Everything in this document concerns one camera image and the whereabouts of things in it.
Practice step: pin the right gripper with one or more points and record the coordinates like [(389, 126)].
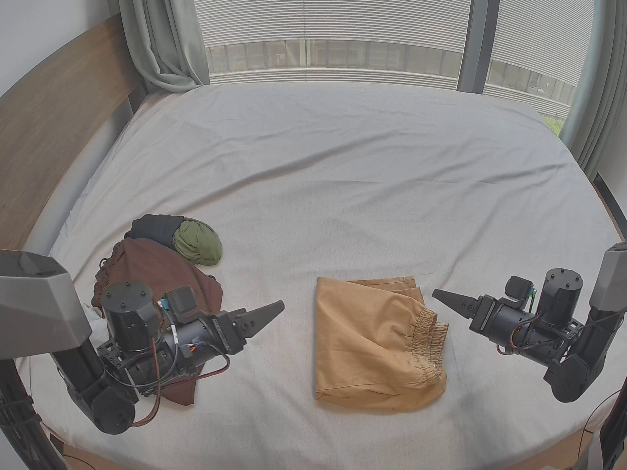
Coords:
[(499, 321)]

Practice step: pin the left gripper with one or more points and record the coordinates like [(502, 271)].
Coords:
[(205, 338)]

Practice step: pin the tan shorts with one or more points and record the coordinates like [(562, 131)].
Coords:
[(367, 350)]

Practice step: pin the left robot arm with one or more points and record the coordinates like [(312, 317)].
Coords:
[(54, 321)]

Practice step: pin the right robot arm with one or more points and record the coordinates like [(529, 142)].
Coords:
[(583, 360)]

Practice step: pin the bed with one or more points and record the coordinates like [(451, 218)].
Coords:
[(343, 164)]

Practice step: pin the green garment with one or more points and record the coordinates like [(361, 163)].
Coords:
[(198, 243)]

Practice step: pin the brown shorts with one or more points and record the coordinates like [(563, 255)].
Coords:
[(156, 267)]

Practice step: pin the black garment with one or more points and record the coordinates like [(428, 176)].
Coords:
[(149, 228)]

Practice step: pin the grey-green curtain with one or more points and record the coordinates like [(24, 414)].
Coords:
[(156, 27), (595, 91)]

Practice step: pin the window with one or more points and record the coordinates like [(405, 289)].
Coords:
[(343, 17)]

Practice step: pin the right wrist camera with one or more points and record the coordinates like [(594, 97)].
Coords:
[(519, 291)]

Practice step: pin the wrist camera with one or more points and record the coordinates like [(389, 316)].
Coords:
[(519, 291), (182, 304)]

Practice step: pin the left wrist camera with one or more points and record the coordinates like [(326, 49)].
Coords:
[(182, 304)]

